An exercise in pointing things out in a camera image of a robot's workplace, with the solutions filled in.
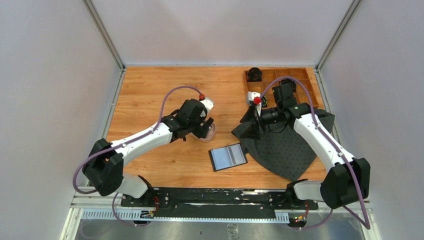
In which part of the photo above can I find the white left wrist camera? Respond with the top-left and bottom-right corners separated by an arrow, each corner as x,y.
198,95 -> 215,117

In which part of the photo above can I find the dark grey dotted cloth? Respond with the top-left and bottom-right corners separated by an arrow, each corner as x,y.
231,117 -> 317,182

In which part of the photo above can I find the black rolled belt middle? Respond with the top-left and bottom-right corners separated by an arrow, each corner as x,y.
279,78 -> 297,93

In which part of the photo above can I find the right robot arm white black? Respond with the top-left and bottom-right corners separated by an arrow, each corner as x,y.
241,79 -> 371,209

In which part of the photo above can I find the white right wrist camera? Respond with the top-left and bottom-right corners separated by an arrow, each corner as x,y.
246,91 -> 262,108

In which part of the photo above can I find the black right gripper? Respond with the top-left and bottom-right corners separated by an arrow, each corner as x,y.
240,105 -> 283,141

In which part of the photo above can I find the black card holder wallet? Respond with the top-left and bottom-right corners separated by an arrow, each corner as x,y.
208,143 -> 248,172

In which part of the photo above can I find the black rolled belt green pattern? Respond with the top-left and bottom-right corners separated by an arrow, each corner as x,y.
261,95 -> 268,108

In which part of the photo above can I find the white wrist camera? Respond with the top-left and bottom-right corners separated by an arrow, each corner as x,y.
246,91 -> 262,108
198,95 -> 215,117

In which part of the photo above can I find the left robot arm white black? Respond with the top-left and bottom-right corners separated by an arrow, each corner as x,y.
81,97 -> 214,207

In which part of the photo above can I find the aluminium frame rail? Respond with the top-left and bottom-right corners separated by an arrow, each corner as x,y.
60,193 -> 380,240

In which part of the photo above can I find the pink oval card tray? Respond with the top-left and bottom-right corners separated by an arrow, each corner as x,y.
198,122 -> 216,143

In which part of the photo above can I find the black rolled belt top left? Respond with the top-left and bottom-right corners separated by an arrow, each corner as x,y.
246,67 -> 263,83

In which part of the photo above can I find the wooden compartment tray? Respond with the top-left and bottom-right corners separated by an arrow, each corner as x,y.
242,67 -> 322,109

